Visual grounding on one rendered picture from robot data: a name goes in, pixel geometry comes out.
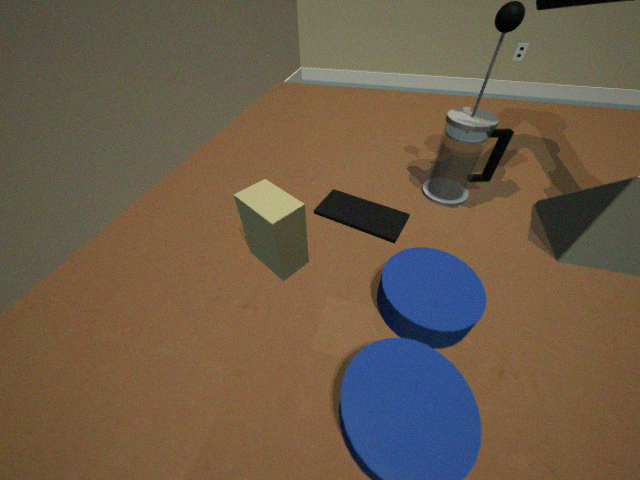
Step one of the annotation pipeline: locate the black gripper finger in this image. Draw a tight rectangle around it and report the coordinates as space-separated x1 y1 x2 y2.
536 0 634 10

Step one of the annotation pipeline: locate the glass french press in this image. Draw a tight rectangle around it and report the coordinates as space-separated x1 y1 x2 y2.
422 1 525 206

